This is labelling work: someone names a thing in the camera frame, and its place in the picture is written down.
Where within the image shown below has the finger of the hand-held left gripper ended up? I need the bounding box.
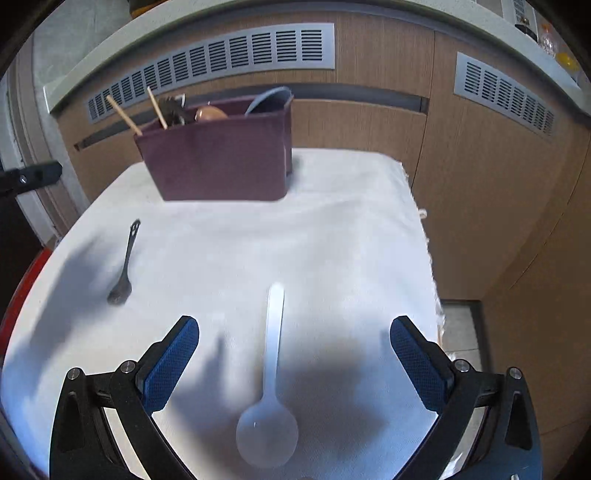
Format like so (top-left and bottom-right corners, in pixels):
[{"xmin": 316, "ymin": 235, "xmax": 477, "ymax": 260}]
[{"xmin": 0, "ymin": 161, "xmax": 63, "ymax": 195}]

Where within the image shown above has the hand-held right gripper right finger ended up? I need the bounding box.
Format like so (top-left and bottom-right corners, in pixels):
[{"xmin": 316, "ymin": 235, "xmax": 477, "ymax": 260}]
[{"xmin": 390, "ymin": 315, "xmax": 543, "ymax": 480}]

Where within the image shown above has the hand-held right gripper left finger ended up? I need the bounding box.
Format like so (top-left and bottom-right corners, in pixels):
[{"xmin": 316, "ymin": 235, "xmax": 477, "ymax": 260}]
[{"xmin": 50, "ymin": 315, "xmax": 200, "ymax": 480}]

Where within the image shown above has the white plastic spoon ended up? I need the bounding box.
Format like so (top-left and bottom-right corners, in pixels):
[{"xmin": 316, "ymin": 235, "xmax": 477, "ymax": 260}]
[{"xmin": 235, "ymin": 283, "xmax": 299, "ymax": 468}]

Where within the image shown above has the wooden chopstick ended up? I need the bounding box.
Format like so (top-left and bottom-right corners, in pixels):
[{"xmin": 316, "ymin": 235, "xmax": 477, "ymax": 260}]
[
  {"xmin": 106, "ymin": 95, "xmax": 143, "ymax": 137},
  {"xmin": 147, "ymin": 87, "xmax": 168, "ymax": 129}
]

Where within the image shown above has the purple plastic utensil holder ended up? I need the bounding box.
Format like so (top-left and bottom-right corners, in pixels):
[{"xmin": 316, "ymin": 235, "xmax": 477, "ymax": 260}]
[{"xmin": 134, "ymin": 95, "xmax": 295, "ymax": 202}]

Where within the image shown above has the wooden spoon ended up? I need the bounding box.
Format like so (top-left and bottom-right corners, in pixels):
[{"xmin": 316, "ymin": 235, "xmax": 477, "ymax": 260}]
[{"xmin": 196, "ymin": 105, "xmax": 229, "ymax": 123}]

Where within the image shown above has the pale stone ledge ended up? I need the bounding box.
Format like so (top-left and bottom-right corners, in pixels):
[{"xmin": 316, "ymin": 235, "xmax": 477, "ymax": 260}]
[{"xmin": 44, "ymin": 0, "xmax": 591, "ymax": 116}]

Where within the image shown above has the shiny metal spoon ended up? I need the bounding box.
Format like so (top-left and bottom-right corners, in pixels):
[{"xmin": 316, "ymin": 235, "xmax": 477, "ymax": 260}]
[{"xmin": 158, "ymin": 95, "xmax": 188, "ymax": 128}]

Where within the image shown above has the cream tablecloth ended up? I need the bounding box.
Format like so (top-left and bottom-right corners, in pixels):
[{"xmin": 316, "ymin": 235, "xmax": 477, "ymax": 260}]
[{"xmin": 0, "ymin": 148, "xmax": 446, "ymax": 480}]

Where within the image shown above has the long grey vent grille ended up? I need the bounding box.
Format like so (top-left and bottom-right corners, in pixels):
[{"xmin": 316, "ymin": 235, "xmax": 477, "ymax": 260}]
[{"xmin": 88, "ymin": 23, "xmax": 336, "ymax": 124}]

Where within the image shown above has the grey-blue plastic spoon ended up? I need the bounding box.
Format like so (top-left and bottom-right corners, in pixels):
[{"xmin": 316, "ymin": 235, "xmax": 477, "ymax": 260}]
[{"xmin": 245, "ymin": 86, "xmax": 293, "ymax": 116}]

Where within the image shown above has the short grey vent grille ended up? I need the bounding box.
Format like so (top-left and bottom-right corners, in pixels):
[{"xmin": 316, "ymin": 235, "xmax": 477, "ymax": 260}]
[{"xmin": 453, "ymin": 52, "xmax": 557, "ymax": 138}]

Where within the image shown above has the yellow object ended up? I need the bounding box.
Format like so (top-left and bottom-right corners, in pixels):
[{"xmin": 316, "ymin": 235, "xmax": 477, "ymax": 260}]
[{"xmin": 555, "ymin": 53, "xmax": 581, "ymax": 83}]

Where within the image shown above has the clear bottle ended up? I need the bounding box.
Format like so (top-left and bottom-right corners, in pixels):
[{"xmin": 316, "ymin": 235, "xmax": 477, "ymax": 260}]
[{"xmin": 538, "ymin": 25, "xmax": 558, "ymax": 57}]

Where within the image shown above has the metal spoon with smiley handle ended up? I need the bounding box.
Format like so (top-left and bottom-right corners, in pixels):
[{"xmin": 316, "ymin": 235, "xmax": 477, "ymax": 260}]
[{"xmin": 107, "ymin": 219, "xmax": 141, "ymax": 305}]

